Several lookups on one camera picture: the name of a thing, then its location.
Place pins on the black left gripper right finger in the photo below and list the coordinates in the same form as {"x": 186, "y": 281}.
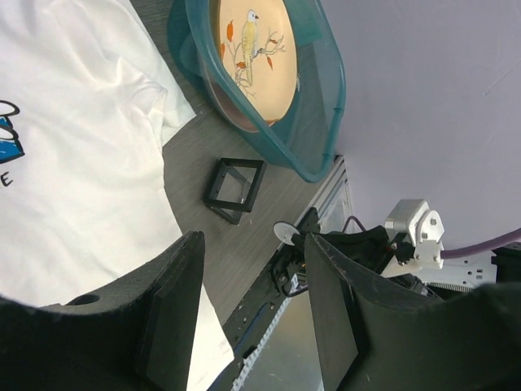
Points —
{"x": 373, "y": 334}

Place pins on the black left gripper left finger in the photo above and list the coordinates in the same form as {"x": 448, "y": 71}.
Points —
{"x": 136, "y": 333}

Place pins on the white t-shirt flower print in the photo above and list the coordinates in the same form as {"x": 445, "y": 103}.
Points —
{"x": 87, "y": 105}

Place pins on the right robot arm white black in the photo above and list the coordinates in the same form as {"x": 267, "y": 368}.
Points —
{"x": 410, "y": 241}

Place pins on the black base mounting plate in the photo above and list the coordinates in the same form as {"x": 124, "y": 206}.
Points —
{"x": 283, "y": 276}

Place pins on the teal plastic basin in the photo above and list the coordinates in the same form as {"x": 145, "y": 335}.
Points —
{"x": 304, "y": 140}

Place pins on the beige plate with bird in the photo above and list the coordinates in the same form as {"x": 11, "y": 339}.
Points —
{"x": 257, "y": 48}

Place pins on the white slotted cable duct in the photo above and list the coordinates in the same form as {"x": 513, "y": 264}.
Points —
{"x": 250, "y": 361}

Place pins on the black frame box right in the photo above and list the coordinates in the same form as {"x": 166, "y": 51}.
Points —
{"x": 233, "y": 187}

